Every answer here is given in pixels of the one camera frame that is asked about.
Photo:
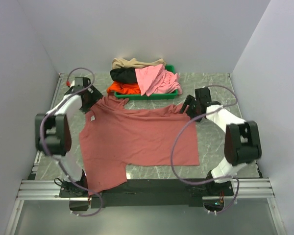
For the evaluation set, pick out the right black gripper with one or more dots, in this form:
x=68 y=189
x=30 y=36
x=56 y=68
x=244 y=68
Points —
x=189 y=101

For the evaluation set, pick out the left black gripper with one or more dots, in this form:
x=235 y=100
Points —
x=95 y=96

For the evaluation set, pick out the dusty rose t shirt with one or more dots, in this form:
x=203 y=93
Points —
x=114 y=137

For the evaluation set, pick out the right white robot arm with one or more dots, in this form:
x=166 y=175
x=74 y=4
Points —
x=242 y=142

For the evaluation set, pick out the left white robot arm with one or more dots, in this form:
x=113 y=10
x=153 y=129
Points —
x=53 y=137

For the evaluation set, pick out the green plastic tray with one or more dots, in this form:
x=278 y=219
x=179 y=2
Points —
x=166 y=96

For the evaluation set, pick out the orange t shirt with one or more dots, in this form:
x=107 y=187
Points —
x=123 y=88

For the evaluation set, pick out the beige t shirt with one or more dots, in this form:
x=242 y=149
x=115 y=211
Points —
x=119 y=63

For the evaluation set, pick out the black t shirt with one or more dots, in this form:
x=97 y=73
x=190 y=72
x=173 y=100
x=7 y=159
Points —
x=124 y=75

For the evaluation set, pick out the light pink t shirt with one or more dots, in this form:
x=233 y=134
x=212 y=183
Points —
x=157 y=80

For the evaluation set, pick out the black base crossbar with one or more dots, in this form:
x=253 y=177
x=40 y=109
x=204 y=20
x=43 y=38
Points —
x=163 y=192

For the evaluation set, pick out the aluminium frame rail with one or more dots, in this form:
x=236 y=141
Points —
x=37 y=190

